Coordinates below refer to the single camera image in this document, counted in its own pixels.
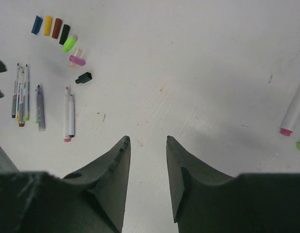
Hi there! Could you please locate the purple cap marker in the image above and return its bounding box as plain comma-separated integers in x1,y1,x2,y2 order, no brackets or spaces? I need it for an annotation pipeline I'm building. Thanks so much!
63,87,71,143

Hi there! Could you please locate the blue marker pen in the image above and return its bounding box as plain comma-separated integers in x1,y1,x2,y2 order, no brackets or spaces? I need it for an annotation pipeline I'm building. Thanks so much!
11,63,20,118

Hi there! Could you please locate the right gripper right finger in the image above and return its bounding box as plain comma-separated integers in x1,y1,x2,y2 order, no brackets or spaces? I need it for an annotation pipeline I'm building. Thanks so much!
166,136,300,233

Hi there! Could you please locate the small black pen cap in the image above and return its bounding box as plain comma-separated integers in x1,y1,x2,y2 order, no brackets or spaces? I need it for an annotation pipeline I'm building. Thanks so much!
75,72,92,84

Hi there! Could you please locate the brown cap marker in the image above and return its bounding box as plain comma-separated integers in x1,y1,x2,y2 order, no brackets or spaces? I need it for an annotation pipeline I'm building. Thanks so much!
18,68,25,127

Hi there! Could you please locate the light green pen cap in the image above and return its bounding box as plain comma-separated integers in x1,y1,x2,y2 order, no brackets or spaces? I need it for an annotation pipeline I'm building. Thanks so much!
62,35,78,52

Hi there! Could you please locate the aluminium front rail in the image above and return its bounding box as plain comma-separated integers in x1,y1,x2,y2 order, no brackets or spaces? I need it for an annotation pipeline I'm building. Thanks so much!
0,146,19,172

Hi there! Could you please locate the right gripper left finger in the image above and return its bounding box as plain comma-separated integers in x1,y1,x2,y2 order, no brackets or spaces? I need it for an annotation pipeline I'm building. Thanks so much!
0,136,131,233

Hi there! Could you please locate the grey pen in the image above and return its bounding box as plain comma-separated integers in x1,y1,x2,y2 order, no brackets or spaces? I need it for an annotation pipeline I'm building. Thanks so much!
36,85,46,132

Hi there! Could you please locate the yellow pen cap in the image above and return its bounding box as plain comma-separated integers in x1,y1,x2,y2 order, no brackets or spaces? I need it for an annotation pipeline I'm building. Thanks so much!
43,15,53,36

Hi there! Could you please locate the brown pen cap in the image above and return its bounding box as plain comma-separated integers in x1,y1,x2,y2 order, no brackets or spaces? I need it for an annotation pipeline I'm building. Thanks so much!
52,18,63,39

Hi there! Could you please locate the black cap marker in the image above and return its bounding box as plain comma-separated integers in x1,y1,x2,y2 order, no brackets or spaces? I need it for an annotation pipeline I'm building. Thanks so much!
23,64,30,121

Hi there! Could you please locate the yellow marker pen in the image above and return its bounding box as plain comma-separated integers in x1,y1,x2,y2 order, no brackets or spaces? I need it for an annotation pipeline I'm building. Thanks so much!
16,67,23,122

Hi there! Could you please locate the pink cap marker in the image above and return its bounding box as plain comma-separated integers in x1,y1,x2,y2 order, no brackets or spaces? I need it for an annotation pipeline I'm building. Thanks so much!
280,85,300,136

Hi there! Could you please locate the blue pen cap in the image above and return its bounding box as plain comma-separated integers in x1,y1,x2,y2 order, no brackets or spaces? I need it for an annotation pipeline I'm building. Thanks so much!
31,15,43,35

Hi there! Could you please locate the purple pen cap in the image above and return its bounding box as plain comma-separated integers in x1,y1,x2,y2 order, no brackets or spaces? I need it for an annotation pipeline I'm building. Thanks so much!
69,55,86,66

